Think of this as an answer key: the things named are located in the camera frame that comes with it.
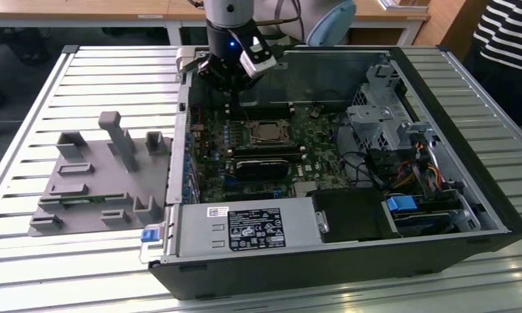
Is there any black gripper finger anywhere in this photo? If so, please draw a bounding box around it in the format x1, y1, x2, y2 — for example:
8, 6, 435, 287
230, 87, 244, 122

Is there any silver CPU plate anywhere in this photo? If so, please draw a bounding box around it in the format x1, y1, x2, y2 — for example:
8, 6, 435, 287
256, 123, 284, 138

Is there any metal socket cover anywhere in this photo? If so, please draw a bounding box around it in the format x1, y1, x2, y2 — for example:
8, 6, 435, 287
248, 119, 291, 145

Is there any black RAM slot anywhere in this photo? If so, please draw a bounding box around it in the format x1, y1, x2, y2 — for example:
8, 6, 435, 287
231, 152, 300, 160
231, 146, 300, 154
242, 99, 346, 111

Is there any CPU socket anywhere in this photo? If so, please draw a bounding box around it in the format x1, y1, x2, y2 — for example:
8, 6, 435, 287
246, 119, 294, 147

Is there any black graphics card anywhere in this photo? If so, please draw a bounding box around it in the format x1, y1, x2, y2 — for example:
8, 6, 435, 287
232, 158, 291, 180

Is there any green motherboard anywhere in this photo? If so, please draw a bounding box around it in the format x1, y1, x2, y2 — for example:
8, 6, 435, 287
186, 104, 349, 203

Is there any silver chipset heatsink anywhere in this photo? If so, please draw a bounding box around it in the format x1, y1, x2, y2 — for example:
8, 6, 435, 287
294, 181, 319, 196

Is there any silver drive cage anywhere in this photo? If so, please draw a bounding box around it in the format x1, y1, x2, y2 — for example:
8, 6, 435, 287
346, 63, 418, 151

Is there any wooden desk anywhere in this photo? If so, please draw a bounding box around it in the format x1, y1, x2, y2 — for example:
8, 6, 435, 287
0, 0, 431, 46

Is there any silver power supply unit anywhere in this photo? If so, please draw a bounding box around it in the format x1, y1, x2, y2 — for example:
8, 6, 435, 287
174, 196, 323, 257

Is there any grey parts rack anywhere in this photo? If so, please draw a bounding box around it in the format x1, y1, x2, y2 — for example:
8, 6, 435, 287
27, 111, 175, 238

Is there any blue disk carrier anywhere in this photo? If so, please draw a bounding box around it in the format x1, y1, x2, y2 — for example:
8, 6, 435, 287
386, 194, 418, 215

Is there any wooden cabinet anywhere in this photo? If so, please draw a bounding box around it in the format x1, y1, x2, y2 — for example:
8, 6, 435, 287
413, 0, 493, 85

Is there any black PC case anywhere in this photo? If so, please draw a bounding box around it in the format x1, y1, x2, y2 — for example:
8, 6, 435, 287
147, 45, 522, 301

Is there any person in striped shirt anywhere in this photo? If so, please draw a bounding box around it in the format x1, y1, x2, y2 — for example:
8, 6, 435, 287
463, 0, 522, 128

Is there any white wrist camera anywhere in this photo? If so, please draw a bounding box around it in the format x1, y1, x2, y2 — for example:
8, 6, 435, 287
238, 34, 276, 79

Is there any black wire bundle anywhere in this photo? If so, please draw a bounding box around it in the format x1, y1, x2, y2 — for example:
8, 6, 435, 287
337, 151, 389, 190

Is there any yellow orange wire bundle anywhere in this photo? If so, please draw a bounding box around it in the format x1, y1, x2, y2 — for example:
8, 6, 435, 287
394, 162, 445, 190

